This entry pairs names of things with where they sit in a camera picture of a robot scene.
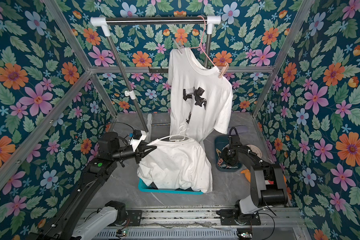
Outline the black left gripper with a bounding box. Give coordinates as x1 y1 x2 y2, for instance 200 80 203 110
110 142 156 165

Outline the plain white t-shirt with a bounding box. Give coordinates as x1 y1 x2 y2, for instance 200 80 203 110
137 138 213 194

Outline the white plastic hanger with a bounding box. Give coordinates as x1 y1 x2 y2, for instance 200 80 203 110
159 125 190 142

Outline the white printed t-shirt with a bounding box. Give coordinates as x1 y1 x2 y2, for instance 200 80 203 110
168 48 233 143

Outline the beige clothespin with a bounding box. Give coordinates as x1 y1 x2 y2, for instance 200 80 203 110
219 63 229 79

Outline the pink wire hanger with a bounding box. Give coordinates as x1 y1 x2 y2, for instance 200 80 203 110
193 15 221 68

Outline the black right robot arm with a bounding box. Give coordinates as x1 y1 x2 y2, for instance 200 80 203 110
218 127 289 225

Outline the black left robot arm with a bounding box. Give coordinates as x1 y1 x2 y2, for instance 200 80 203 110
27 130 156 240

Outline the teal clothespin tray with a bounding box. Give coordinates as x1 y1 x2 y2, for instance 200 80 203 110
214 135 243 172

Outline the orange plush toy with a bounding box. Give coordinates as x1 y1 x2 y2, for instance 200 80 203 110
241 169 251 183

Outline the teal laundry basket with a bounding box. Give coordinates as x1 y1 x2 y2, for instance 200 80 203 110
138 179 203 195

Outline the white steel clothes rack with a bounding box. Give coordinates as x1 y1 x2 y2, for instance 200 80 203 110
89 14 222 142

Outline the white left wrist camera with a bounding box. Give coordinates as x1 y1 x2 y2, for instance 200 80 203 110
129 130 147 151

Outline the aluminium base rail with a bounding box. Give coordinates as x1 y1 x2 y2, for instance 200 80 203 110
94 206 311 240

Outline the black wall hook rail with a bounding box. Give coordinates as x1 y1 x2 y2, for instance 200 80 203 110
148 67 169 74

